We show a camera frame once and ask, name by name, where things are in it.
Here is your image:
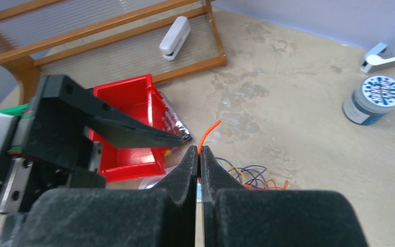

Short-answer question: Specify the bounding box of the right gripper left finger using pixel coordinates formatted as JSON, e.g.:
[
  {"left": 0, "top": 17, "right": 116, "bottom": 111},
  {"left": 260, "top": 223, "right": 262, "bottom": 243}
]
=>
[{"left": 0, "top": 145, "right": 199, "bottom": 247}]

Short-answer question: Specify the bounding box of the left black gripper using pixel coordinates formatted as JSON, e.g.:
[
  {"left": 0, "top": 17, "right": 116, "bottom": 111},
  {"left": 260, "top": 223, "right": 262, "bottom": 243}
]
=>
[{"left": 0, "top": 75, "right": 182, "bottom": 214}]

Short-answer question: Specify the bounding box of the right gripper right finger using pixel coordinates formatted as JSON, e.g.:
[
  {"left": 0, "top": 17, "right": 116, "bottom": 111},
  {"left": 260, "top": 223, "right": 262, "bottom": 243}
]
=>
[{"left": 200, "top": 146, "right": 368, "bottom": 246}]

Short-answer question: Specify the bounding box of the blue toothbrush blister pack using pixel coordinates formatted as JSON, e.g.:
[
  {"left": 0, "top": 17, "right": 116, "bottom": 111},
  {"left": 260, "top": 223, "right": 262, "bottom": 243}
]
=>
[{"left": 138, "top": 166, "right": 202, "bottom": 203}]

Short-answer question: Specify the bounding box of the green plastic bin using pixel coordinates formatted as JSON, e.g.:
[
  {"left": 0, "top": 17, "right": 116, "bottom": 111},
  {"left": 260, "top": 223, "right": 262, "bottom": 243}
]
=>
[{"left": 0, "top": 103, "right": 32, "bottom": 119}]

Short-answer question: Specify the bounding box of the red plastic bin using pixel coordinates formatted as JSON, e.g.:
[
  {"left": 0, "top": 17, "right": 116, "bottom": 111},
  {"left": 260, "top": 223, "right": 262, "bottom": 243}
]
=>
[{"left": 88, "top": 74, "right": 168, "bottom": 183}]

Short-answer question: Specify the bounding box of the wooden shelf rack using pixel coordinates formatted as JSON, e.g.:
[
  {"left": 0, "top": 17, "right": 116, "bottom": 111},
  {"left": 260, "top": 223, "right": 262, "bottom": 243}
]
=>
[{"left": 0, "top": 1, "right": 227, "bottom": 103}]

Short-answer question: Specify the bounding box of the dark red foil packet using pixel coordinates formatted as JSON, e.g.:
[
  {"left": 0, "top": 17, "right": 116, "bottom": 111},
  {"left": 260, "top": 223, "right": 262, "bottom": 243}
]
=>
[{"left": 155, "top": 91, "right": 193, "bottom": 145}]

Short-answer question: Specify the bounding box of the white stapler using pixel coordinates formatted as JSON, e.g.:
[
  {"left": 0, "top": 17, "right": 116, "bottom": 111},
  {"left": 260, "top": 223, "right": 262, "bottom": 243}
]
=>
[{"left": 159, "top": 16, "right": 191, "bottom": 61}]

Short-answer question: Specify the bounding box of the blue lidded jar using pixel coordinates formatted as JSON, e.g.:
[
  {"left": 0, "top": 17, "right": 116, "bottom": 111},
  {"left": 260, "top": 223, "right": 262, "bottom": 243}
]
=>
[{"left": 342, "top": 75, "right": 395, "bottom": 126}]

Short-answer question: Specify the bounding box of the purple cable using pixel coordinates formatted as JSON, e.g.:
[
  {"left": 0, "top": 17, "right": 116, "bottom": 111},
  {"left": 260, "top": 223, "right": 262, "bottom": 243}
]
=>
[{"left": 216, "top": 156, "right": 270, "bottom": 190}]

